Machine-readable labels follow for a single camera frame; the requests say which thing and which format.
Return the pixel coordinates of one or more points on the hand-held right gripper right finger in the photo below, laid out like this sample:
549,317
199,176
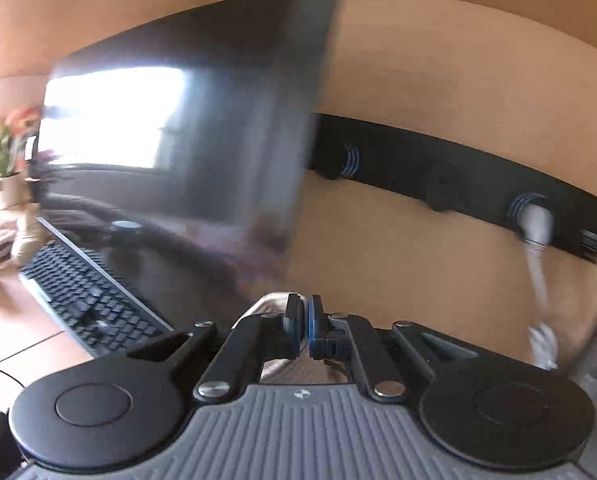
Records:
317,325

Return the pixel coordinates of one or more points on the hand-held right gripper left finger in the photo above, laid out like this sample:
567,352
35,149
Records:
294,327

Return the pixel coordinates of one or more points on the beige striped knit garment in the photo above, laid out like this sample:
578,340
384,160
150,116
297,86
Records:
298,371

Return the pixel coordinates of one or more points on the black keyboard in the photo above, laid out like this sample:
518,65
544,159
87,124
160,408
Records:
93,295

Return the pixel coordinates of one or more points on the black computer monitor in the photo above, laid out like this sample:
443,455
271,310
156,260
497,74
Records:
218,125

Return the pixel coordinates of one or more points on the beige cat figurine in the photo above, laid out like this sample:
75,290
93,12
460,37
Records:
26,240

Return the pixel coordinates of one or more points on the beige woven pouch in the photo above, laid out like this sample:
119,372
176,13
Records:
1,247

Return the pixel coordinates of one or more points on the black speaker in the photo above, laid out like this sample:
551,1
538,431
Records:
31,157

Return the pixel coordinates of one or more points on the snake plant in white pot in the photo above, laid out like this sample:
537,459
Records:
7,187

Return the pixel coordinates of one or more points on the red flower plush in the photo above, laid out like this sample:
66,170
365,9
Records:
23,117

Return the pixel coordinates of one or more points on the black wall socket rail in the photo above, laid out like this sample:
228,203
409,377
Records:
458,180

